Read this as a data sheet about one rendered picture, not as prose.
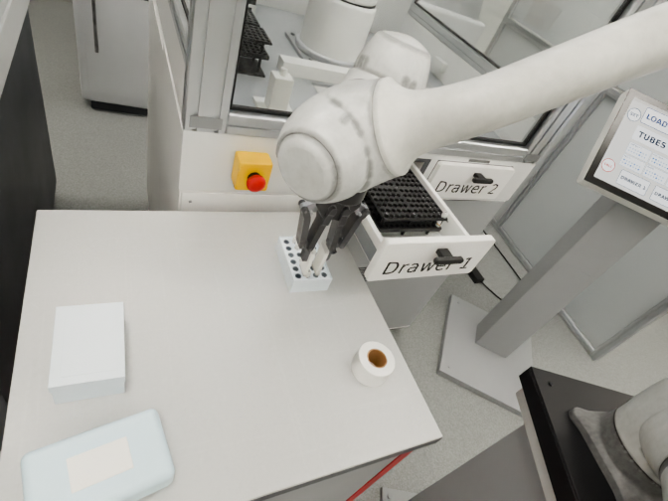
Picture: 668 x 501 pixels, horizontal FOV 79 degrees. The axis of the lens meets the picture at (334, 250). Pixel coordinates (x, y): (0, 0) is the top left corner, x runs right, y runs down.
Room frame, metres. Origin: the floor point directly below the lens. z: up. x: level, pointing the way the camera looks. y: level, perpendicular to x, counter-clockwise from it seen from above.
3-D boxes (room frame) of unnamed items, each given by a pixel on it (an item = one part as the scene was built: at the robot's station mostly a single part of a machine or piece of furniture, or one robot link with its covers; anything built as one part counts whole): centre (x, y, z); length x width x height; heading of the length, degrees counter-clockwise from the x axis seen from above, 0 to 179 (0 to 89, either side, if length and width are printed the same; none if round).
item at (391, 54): (0.56, 0.03, 1.18); 0.13 x 0.11 x 0.16; 173
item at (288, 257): (0.61, 0.05, 0.78); 0.12 x 0.08 x 0.04; 36
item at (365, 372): (0.45, -0.15, 0.78); 0.07 x 0.07 x 0.04
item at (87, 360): (0.26, 0.26, 0.79); 0.13 x 0.09 x 0.05; 37
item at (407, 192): (0.85, -0.07, 0.87); 0.22 x 0.18 x 0.06; 38
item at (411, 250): (0.70, -0.19, 0.87); 0.29 x 0.02 x 0.11; 128
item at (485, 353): (1.37, -0.87, 0.51); 0.50 x 0.45 x 1.02; 177
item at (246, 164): (0.70, 0.23, 0.88); 0.07 x 0.05 x 0.07; 128
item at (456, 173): (1.11, -0.27, 0.87); 0.29 x 0.02 x 0.11; 128
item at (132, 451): (0.14, 0.15, 0.78); 0.15 x 0.10 x 0.04; 138
